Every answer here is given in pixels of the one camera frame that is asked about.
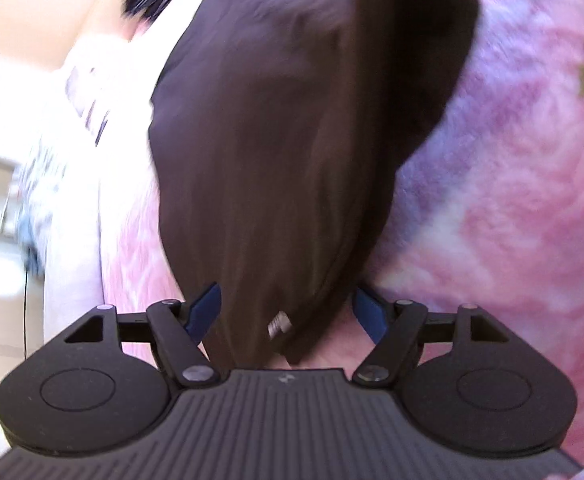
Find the white ribbed quilt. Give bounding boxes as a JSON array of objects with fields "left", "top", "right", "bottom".
[{"left": 12, "top": 0, "right": 209, "bottom": 302}]

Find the pink rose-pattern blanket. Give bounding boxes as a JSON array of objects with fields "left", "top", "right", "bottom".
[{"left": 99, "top": 0, "right": 584, "bottom": 463}]

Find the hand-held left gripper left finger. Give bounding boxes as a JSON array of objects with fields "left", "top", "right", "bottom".
[{"left": 37, "top": 282, "right": 222, "bottom": 387}]

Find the brown shirt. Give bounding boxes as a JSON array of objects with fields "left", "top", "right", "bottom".
[{"left": 147, "top": 0, "right": 483, "bottom": 372}]

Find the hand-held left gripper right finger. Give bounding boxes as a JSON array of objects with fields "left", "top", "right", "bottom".
[{"left": 353, "top": 287, "right": 533, "bottom": 386}]

